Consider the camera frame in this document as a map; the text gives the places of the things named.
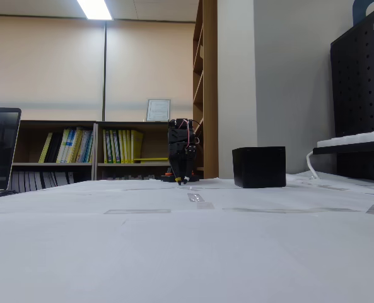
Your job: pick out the yellow binder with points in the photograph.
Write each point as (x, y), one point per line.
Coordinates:
(114, 145)
(120, 145)
(106, 145)
(125, 145)
(137, 145)
(129, 145)

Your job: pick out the white power strip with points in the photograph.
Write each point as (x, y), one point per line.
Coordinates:
(354, 139)

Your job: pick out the blue panel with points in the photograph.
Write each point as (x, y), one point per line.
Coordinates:
(358, 9)

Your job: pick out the framed certificate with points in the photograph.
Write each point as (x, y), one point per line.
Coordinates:
(158, 110)

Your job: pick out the yellow flat folder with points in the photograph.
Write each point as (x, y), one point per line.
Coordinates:
(149, 160)

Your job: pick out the black pegboard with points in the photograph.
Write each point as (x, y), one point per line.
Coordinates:
(360, 94)

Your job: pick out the grey white binder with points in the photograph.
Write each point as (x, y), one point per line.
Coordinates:
(33, 180)
(42, 180)
(15, 181)
(24, 181)

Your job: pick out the black window post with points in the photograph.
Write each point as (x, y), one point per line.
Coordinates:
(104, 79)

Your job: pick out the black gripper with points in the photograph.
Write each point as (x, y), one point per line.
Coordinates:
(178, 149)

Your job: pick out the black open box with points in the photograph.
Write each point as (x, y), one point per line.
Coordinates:
(259, 167)

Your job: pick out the yellow white book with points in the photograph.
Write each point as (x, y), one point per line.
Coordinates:
(62, 151)
(70, 148)

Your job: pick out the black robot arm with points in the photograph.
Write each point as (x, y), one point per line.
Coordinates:
(183, 126)

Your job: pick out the ceiling light panel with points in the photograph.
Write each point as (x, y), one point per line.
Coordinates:
(95, 9)

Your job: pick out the yellow slim book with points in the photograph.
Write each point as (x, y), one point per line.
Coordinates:
(44, 151)

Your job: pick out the white paper table cover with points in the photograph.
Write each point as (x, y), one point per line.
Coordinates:
(186, 252)

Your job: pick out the low wooden bookshelf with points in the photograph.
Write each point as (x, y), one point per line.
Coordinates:
(126, 125)
(57, 123)

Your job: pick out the black shelf ledge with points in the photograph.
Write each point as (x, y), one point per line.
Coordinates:
(347, 150)

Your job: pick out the tall wooden bookshelf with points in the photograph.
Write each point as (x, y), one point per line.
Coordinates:
(210, 94)

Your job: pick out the black book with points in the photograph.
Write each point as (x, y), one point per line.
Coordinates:
(53, 151)

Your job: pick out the beige roller blind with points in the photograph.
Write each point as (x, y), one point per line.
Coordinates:
(41, 63)
(149, 63)

